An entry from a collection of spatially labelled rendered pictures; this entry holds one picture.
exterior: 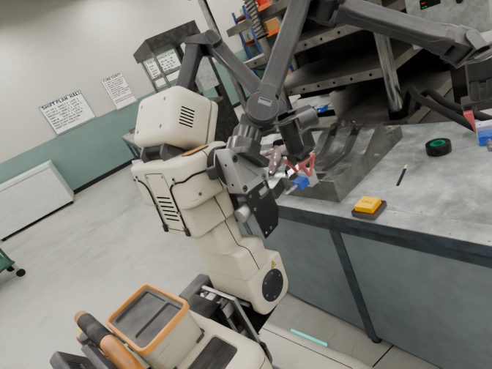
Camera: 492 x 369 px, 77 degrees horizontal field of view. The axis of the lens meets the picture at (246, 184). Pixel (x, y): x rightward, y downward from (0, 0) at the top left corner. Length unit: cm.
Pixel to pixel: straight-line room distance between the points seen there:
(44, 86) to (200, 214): 742
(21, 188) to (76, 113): 199
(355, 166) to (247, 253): 53
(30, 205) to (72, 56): 328
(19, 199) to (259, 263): 675
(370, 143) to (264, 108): 63
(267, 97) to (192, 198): 30
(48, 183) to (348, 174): 667
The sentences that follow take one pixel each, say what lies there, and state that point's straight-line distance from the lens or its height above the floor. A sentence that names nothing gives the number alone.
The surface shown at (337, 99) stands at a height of 90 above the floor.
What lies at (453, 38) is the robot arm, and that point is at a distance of 102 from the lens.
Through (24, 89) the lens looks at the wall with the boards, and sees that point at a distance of 815.
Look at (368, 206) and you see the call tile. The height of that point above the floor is 84.
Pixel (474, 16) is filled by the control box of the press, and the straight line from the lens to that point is 168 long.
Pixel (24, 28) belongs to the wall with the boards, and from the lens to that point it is 832.
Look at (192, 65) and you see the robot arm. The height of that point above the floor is 142.
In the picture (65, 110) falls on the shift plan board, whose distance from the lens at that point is 806.
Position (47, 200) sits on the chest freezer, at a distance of 742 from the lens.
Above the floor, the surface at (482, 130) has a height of 94.
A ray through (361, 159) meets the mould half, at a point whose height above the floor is 87.
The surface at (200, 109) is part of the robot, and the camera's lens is 83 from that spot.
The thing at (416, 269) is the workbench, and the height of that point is 59.
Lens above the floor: 141
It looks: 23 degrees down
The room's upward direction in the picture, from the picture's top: 25 degrees counter-clockwise
